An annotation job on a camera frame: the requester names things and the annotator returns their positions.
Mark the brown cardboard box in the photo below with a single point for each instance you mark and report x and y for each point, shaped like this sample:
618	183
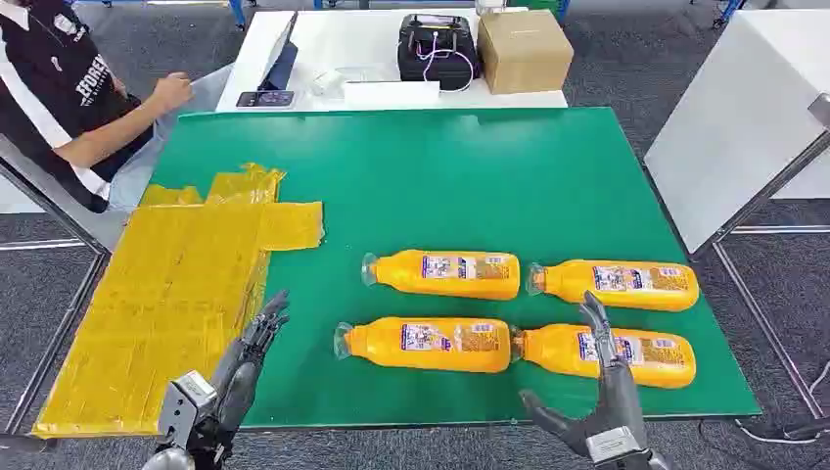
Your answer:
525	55

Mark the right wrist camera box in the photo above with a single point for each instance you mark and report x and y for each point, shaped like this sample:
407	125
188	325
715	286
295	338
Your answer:
613	446

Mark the person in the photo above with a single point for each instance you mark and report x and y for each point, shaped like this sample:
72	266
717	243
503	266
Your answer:
45	71

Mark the yellow plastic sheet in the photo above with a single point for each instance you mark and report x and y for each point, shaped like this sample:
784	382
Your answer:
162	292

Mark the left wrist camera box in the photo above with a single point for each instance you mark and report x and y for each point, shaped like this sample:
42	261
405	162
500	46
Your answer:
181	405

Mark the black controller case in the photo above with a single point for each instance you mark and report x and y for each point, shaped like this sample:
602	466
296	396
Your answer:
438	65

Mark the green table mat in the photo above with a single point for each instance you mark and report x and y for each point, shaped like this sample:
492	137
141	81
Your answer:
454	194

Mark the white side panel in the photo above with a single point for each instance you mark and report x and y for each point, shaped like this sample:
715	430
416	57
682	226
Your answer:
733	123
84	224

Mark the clear jar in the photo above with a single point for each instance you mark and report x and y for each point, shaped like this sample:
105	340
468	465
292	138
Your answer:
489	6

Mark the orange drink bottle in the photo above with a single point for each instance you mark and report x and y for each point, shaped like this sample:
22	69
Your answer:
551	350
402	276
376	344
570	285

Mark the grey metal bracket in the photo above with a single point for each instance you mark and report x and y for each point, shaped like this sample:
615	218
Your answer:
821	109

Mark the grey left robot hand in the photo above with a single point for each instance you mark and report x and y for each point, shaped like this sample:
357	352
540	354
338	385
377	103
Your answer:
243	376

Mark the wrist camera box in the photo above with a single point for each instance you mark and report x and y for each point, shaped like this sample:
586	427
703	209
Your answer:
181	405
613	446

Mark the metal table frame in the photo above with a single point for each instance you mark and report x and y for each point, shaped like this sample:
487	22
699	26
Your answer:
765	324
58	344

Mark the blue metal leg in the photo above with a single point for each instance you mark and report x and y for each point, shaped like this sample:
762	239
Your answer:
727	12
238	12

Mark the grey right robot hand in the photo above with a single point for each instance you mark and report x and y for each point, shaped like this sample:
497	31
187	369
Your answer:
619	402

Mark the white flat paper box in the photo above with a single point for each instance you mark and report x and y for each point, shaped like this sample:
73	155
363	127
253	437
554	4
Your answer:
389	95

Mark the clear plastic bag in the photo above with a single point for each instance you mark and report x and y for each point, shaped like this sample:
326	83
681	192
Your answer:
331	83

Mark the dark tablet with stand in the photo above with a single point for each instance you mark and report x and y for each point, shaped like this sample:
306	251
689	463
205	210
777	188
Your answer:
280	65

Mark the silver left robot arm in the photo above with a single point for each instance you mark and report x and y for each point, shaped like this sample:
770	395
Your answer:
168	460

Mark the white table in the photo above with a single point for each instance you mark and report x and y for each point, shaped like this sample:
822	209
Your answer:
363	39

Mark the black phone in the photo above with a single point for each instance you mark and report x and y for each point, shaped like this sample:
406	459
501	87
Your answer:
266	98

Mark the person's hand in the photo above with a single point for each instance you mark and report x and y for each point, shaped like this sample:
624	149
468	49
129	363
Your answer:
172	91

